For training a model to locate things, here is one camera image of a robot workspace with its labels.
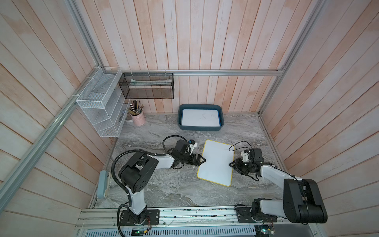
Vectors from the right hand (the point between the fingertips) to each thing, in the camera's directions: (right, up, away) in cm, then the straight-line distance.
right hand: (231, 164), depth 92 cm
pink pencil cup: (-64, +33, +12) cm, 73 cm away
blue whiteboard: (-17, +31, +23) cm, 42 cm away
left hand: (-20, +2, -1) cm, 20 cm away
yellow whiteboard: (-10, -2, -2) cm, 10 cm away
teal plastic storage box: (-18, +40, +26) cm, 51 cm away
